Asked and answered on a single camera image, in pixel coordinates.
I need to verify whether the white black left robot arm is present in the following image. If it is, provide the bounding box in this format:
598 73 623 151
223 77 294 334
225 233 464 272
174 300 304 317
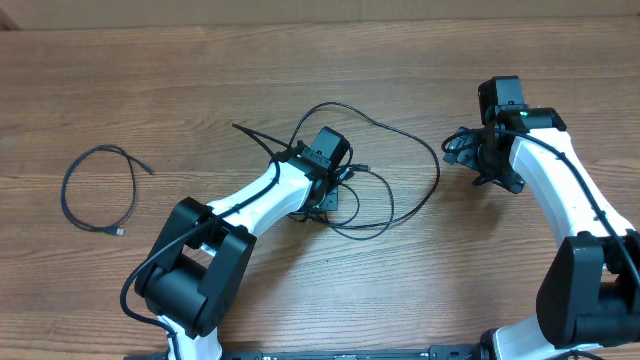
128 145 348 359

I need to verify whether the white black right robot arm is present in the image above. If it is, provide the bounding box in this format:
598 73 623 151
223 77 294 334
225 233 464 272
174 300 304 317
442 106 639 359

